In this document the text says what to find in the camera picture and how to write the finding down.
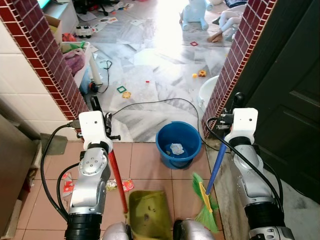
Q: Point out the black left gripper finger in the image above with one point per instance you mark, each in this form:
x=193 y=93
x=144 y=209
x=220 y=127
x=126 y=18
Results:
x=96 y=105

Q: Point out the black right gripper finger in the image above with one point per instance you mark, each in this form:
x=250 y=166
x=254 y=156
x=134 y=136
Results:
x=239 y=101

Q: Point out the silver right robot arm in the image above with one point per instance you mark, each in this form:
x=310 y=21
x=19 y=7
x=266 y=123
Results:
x=255 y=180

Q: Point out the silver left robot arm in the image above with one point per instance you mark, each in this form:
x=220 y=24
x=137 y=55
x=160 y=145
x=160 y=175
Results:
x=90 y=180

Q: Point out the orange square toy piece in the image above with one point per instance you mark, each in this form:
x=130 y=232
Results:
x=127 y=95

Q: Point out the white plastic basin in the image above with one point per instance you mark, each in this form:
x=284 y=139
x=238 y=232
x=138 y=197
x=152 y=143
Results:
x=206 y=92

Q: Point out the white rolled tube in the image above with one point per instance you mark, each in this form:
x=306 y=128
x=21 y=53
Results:
x=96 y=70

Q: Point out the yellow orange toy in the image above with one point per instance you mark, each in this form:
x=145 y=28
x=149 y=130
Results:
x=201 y=73

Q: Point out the dark panelled door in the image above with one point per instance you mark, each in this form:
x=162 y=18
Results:
x=285 y=90

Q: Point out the white basket with pink cloth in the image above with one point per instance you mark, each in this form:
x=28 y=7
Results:
x=75 y=62

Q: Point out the crumpled white paper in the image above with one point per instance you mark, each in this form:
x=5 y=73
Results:
x=177 y=149

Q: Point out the red snack wrapper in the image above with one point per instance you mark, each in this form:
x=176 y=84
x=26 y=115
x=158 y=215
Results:
x=127 y=185

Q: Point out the blue plastic bucket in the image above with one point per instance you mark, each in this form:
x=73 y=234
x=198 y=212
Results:
x=167 y=160

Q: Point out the red white torn wrapper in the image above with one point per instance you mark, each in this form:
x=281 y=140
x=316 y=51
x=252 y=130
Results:
x=68 y=186

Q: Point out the white toy car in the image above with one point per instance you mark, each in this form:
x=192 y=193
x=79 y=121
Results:
x=85 y=31

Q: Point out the sitting child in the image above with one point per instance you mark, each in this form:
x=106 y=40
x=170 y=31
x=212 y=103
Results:
x=227 y=22

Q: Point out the brown cardboard box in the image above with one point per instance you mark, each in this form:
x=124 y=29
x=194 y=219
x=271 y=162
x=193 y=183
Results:
x=52 y=27

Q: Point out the light blue ride-on toy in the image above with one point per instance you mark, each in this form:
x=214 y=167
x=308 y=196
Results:
x=195 y=15

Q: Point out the brown wooden cabinet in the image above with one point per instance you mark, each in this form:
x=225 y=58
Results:
x=15 y=170

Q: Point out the silver left robot leg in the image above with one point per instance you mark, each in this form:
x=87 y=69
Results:
x=117 y=232

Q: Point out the silver robot leg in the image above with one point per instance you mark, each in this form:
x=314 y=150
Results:
x=117 y=232
x=192 y=231

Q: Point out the silver right robot leg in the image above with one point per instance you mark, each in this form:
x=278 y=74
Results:
x=192 y=231

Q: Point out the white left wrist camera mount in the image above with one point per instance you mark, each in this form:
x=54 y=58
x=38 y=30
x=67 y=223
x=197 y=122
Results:
x=92 y=127

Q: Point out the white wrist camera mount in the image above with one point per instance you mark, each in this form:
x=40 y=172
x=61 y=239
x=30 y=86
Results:
x=92 y=127
x=244 y=125

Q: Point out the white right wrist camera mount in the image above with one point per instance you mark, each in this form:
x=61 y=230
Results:
x=244 y=125

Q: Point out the green square toy frame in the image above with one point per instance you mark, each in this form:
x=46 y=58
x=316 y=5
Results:
x=118 y=90

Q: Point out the red square toy frame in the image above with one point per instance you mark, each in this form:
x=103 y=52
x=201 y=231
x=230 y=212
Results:
x=191 y=43

